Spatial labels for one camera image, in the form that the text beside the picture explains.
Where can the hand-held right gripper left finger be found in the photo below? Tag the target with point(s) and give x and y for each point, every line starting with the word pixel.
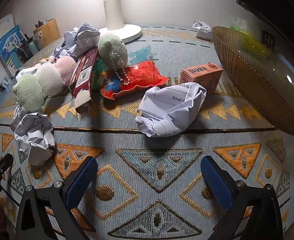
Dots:
pixel 80 182

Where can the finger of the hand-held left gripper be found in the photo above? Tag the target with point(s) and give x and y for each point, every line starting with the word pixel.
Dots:
pixel 1 165

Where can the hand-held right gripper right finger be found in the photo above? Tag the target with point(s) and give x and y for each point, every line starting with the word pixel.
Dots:
pixel 216 183

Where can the large lined paper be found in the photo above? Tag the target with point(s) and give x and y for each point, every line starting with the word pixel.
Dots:
pixel 171 110

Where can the pink white green plush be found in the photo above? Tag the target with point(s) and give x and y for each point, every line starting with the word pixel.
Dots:
pixel 47 77

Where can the gold ribbed bowl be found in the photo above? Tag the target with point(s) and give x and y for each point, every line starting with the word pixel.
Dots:
pixel 256 85

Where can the long dark red box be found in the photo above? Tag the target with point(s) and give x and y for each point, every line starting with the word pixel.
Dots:
pixel 83 75

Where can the crumpled white grid paper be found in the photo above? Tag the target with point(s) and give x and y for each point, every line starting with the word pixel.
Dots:
pixel 32 135

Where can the patterned blue woven mat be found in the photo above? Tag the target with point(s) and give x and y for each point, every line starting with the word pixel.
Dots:
pixel 112 120

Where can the small crumpled white paper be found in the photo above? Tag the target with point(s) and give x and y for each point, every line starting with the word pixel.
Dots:
pixel 26 73

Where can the blue cover book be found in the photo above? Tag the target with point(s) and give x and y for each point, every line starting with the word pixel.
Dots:
pixel 8 47

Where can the small orange box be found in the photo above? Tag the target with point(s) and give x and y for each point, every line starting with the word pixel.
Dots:
pixel 201 76

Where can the black mesh pen holder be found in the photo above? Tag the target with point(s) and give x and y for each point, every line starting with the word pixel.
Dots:
pixel 24 47

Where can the teal container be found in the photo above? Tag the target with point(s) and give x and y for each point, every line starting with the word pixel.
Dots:
pixel 34 48

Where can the green crystal toy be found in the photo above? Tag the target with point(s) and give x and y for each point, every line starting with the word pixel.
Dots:
pixel 100 68

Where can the red printed snack packet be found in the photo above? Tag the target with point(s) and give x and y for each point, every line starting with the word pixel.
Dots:
pixel 142 77

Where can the cardboard pen holder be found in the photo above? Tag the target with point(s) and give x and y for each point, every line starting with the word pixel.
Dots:
pixel 48 35

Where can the bundle of dark pens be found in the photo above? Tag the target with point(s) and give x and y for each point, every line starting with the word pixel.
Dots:
pixel 40 23

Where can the light blue plastic wrap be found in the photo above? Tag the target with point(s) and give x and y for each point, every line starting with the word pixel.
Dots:
pixel 139 55

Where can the green tissue pack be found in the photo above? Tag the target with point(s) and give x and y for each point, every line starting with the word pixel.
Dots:
pixel 239 25

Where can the white lamp stand base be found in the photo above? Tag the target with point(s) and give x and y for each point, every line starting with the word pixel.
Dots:
pixel 114 12

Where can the black monitor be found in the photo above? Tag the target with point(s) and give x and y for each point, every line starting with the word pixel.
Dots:
pixel 274 2

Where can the black wall socket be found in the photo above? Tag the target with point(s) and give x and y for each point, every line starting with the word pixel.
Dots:
pixel 268 40

